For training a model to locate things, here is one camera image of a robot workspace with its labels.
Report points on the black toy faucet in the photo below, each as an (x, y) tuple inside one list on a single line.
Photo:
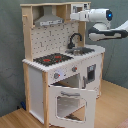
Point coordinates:
[(74, 39)]

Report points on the grey backdrop curtain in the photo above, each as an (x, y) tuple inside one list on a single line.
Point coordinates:
[(12, 90)]

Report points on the white toy microwave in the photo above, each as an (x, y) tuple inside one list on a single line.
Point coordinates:
[(79, 7)]

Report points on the left red stove knob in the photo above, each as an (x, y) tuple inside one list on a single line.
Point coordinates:
[(56, 75)]

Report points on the grey toy sink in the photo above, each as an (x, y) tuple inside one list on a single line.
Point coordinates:
[(79, 51)]

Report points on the wooden toy kitchen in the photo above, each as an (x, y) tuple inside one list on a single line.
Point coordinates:
[(46, 40)]

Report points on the black stovetop red burners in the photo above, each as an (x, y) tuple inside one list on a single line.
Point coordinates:
[(52, 59)]

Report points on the grey range hood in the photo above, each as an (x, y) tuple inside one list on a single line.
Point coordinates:
[(48, 18)]

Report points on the right red stove knob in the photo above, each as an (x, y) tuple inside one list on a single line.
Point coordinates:
[(74, 69)]

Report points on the white oven door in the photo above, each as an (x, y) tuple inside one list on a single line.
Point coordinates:
[(65, 100)]

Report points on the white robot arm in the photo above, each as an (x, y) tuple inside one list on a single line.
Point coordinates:
[(102, 21)]

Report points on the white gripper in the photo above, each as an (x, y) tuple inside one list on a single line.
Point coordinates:
[(80, 16)]

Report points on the red stove knob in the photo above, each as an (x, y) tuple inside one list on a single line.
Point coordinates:
[(74, 69), (56, 75)]

